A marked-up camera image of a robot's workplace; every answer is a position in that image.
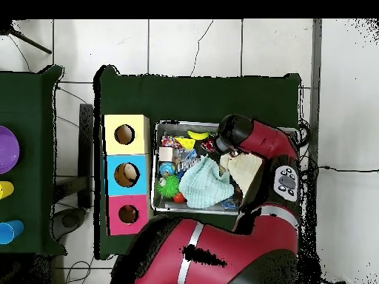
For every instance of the green spiky ball with eyes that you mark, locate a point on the green spiky ball with eyes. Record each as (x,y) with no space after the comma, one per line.
(169,186)

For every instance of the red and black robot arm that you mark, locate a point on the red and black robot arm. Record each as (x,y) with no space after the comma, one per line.
(254,248)

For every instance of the clear mesh bin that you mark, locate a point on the clear mesh bin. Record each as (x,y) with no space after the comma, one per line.
(172,207)

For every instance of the wooden box with three holes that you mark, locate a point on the wooden box with three holes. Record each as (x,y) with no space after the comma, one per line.
(112,177)

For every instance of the yellow cheese wedge toy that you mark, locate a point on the yellow cheese wedge toy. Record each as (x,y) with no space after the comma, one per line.
(186,143)

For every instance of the plain wooden block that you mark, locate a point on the plain wooden block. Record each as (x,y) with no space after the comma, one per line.
(166,154)

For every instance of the blue globe ball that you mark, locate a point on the blue globe ball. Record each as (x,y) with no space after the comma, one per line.
(167,168)

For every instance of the mint green muslin cloth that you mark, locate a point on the mint green muslin cloth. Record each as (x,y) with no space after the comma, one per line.
(204,186)

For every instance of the red ball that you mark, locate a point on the red ball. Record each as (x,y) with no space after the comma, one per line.
(179,197)

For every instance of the cream muslin cloth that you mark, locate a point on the cream muslin cloth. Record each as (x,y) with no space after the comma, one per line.
(243,168)

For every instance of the dark green tablecloth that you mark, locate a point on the dark green tablecloth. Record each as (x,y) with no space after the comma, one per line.
(207,94)

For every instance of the dark green side table cloth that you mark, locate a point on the dark green side table cloth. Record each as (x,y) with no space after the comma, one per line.
(35,118)

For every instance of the purple plate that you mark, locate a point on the purple plate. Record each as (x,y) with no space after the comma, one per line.
(7,149)

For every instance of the yellow cup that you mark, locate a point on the yellow cup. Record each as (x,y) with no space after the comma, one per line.
(6,190)

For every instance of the blue cup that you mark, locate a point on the blue cup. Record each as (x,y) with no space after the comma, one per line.
(10,232)

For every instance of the black tripod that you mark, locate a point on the black tripod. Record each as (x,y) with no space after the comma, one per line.
(7,27)

